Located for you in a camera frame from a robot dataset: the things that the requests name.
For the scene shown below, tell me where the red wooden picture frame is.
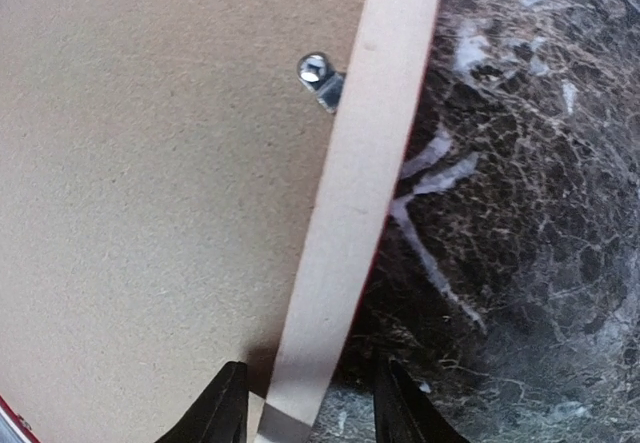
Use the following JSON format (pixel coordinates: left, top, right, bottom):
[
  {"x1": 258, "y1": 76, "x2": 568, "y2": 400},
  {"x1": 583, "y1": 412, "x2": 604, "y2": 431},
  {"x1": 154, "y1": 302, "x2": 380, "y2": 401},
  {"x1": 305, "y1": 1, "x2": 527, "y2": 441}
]
[{"x1": 1, "y1": 0, "x2": 438, "y2": 442}]

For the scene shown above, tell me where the metal backing turn clip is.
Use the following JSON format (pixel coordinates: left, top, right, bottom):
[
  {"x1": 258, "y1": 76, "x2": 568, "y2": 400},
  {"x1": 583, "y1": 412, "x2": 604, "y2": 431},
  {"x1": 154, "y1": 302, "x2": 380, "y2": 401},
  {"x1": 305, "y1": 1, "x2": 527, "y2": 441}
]
[{"x1": 297, "y1": 52, "x2": 346, "y2": 114}]

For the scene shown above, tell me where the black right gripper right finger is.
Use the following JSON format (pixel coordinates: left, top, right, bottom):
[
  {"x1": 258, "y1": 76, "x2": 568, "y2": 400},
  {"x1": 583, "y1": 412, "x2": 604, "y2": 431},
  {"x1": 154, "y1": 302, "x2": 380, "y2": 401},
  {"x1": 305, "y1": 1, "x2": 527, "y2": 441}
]
[{"x1": 373, "y1": 356, "x2": 469, "y2": 443}]

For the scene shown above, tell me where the brown cardboard backing board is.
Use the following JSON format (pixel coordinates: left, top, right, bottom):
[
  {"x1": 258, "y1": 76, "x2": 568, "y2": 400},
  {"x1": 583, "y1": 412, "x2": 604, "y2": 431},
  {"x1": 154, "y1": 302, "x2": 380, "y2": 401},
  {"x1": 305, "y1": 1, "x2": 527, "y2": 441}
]
[{"x1": 1, "y1": 0, "x2": 364, "y2": 442}]

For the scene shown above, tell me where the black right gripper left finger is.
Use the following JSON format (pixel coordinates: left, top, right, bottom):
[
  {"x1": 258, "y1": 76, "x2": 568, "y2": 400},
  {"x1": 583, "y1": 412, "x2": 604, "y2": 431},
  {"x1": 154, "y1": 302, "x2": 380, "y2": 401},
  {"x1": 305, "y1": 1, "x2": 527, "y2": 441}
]
[{"x1": 157, "y1": 361, "x2": 249, "y2": 443}]

